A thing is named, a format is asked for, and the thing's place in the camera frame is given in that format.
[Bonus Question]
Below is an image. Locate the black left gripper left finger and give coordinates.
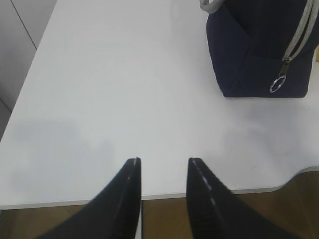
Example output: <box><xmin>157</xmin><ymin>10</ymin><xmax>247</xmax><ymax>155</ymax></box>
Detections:
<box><xmin>40</xmin><ymin>158</ymin><xmax>141</xmax><ymax>239</ymax></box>

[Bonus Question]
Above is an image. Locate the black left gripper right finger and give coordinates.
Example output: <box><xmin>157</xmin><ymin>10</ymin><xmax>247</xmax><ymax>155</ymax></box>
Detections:
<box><xmin>187</xmin><ymin>158</ymin><xmax>297</xmax><ymax>239</ymax></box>

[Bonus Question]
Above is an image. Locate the navy blue lunch bag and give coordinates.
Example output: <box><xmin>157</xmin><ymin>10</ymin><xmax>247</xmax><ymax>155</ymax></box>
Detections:
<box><xmin>199</xmin><ymin>0</ymin><xmax>319</xmax><ymax>98</ymax></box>

